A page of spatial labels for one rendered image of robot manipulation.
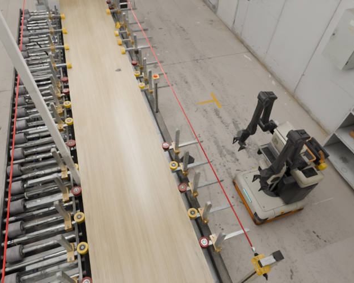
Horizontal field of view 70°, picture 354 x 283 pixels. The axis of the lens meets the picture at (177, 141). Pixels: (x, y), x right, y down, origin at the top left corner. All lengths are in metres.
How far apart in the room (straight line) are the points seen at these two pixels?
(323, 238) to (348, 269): 0.35
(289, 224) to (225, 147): 1.31
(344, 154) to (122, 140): 3.10
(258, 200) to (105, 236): 1.76
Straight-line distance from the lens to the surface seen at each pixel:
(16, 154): 2.91
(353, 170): 4.14
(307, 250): 3.41
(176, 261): 2.05
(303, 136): 1.92
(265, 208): 3.07
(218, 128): 4.00
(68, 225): 2.31
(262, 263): 1.31
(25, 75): 1.65
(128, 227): 2.14
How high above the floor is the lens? 2.89
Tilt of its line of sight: 51 degrees down
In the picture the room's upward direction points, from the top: 4 degrees clockwise
